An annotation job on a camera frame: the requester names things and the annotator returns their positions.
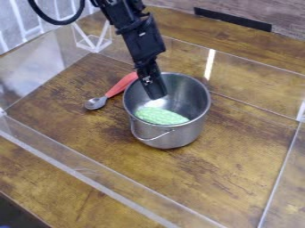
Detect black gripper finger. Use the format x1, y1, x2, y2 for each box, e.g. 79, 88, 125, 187
137, 60, 167, 100

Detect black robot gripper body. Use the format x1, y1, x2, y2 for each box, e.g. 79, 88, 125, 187
115, 13, 166, 69

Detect green bumpy gourd toy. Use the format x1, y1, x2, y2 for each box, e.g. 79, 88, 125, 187
135, 107, 190, 125

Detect silver metal pot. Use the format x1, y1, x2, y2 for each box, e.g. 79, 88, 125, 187
123, 72, 211, 149

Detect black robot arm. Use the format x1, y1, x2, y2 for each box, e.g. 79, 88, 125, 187
91, 0, 167, 100

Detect black strip on table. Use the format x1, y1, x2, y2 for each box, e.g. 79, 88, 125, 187
193, 7, 273, 32

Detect clear acrylic corner bracket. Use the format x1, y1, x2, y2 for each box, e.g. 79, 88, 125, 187
71, 21, 112, 53

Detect red-handled metal spoon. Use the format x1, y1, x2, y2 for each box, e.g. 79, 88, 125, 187
84, 72, 138, 110

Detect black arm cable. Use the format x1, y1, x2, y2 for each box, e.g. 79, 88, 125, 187
27, 0, 87, 26

